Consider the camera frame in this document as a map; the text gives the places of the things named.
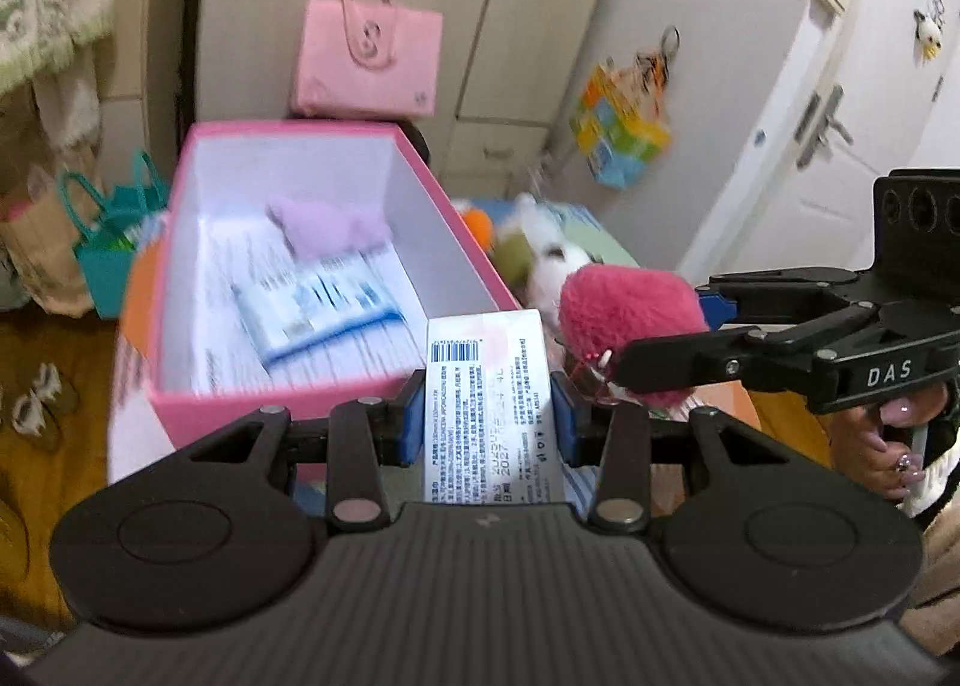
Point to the colorful gift bag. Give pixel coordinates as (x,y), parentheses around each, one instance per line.
(622,131)

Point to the teal plastic bag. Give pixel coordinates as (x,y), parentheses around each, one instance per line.
(112,266)

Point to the grey shoe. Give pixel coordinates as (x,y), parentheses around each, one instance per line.
(52,386)
(30,420)

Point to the small white wipes pack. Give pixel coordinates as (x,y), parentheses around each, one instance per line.
(487,416)

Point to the white brown patched plush toy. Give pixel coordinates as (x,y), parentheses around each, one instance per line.
(562,270)

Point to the small plush door charm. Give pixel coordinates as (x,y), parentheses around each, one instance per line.
(930,34)

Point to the brown kraft paper bag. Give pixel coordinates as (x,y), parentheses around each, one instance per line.
(45,259)

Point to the orange makeup sponge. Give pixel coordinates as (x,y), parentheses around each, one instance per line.
(476,225)

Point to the person's right hand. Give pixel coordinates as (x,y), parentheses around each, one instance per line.
(870,446)

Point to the pink cardboard box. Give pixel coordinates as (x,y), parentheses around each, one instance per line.
(217,424)

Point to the pink tote bag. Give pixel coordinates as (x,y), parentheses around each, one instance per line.
(360,79)

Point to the red plush toy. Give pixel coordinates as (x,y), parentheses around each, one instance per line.
(630,304)

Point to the purple plush toy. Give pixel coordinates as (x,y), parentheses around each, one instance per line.
(330,225)

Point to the large blue white wipes pack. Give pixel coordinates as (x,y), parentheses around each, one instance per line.
(322,311)

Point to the white fluffy pajama pants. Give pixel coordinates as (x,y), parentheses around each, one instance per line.
(71,101)

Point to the printed paper sheet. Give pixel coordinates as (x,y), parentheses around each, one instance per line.
(225,356)

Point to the green makeup sponge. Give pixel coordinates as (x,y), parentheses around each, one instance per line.
(510,255)

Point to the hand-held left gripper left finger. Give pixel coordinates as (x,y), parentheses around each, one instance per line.
(411,424)

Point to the beige wooden wardrobe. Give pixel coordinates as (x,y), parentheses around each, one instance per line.
(480,19)

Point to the white door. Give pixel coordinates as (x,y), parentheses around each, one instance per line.
(825,221)

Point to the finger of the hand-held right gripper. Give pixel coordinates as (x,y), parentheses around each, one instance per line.
(697,360)
(780,296)

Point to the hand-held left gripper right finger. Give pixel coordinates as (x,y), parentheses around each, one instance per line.
(566,424)

